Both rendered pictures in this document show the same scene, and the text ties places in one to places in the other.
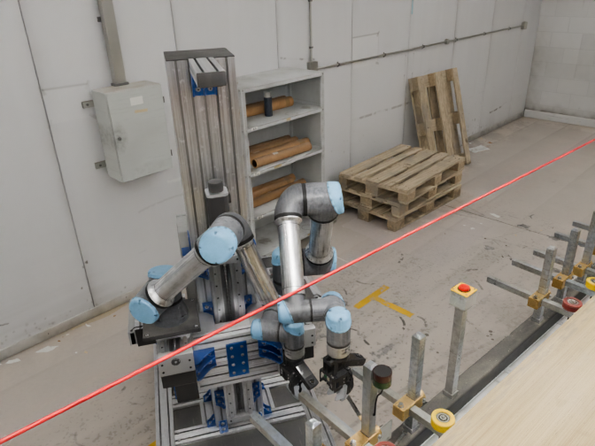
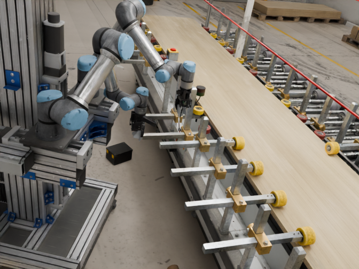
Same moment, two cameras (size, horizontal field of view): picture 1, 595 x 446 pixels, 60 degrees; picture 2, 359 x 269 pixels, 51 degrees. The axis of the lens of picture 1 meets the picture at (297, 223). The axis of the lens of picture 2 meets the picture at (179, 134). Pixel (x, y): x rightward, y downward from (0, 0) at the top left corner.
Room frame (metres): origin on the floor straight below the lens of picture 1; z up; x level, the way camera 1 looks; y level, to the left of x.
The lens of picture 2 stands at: (0.63, 1.82, 2.12)
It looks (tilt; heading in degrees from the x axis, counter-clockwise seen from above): 31 degrees down; 288
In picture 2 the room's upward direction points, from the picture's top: 10 degrees clockwise
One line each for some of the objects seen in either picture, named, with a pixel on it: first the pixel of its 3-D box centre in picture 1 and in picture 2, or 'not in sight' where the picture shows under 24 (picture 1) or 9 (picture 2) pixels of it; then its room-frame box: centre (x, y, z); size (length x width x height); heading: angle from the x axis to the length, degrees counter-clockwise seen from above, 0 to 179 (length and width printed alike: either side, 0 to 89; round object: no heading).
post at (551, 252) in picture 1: (543, 289); (146, 56); (2.07, -1.18, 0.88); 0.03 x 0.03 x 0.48; 40
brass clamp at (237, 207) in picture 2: not in sight; (235, 199); (0.77, 0.37, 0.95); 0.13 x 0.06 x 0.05; 130
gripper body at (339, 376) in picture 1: (336, 368); (184, 96); (1.28, -0.11, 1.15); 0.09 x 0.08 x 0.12; 130
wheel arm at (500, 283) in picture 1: (529, 296); (142, 62); (2.08, -1.12, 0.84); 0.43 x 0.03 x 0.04; 40
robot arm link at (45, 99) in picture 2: (164, 283); (51, 104); (1.73, 0.54, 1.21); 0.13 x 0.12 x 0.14; 168
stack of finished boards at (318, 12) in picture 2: not in sight; (296, 9); (1.54, -8.76, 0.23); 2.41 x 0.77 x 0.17; 46
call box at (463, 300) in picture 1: (462, 297); (172, 55); (1.59, -0.61, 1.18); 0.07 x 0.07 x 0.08; 40
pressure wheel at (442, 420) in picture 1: (441, 427); (197, 114); (1.28, -0.48, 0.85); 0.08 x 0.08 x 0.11
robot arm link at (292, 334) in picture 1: (292, 332); (141, 97); (1.49, 0.03, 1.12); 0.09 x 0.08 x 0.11; 78
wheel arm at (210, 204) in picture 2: not in sight; (234, 201); (0.77, 0.40, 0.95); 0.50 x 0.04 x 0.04; 40
